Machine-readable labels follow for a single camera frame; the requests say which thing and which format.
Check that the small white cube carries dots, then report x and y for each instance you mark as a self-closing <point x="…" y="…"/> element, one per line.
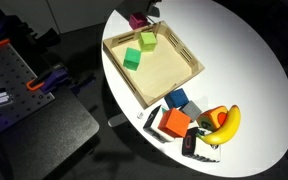
<point x="140" y="115"/>

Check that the yellow banana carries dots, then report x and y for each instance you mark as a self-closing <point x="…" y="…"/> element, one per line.
<point x="227" y="131"/>

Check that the purple clamp with orange tip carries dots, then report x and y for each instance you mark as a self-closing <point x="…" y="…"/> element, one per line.
<point x="52" y="78"/>

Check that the grey block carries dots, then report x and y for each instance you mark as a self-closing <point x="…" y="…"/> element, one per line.
<point x="191" y="110"/>

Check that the dark clamp with orange tip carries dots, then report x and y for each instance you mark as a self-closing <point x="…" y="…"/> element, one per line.
<point x="11" y="28"/>

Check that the grey perforated metal plate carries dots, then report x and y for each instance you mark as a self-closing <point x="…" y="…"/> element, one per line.
<point x="14" y="74"/>

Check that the wooden crate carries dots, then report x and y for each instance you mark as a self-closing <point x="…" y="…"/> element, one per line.
<point x="169" y="66"/>

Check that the blue block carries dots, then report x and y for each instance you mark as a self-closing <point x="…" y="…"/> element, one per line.
<point x="176" y="98"/>

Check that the black white box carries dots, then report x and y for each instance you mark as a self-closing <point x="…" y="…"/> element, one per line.
<point x="193" y="147"/>
<point x="152" y="123"/>

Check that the black white box left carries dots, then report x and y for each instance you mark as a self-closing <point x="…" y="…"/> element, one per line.
<point x="152" y="123"/>

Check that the orange block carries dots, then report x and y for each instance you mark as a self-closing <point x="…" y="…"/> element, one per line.
<point x="174" y="123"/>

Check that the black table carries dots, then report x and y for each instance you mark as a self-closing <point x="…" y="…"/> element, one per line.
<point x="49" y="142"/>

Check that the pink block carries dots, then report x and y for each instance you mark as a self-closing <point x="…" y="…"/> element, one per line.
<point x="137" y="20"/>

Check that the black white box right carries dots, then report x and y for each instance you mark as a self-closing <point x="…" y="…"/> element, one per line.
<point x="193" y="147"/>

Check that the dark green block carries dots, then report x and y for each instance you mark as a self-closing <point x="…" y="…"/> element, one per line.
<point x="132" y="59"/>

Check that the light green block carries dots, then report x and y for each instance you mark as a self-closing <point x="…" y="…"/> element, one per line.
<point x="147" y="41"/>

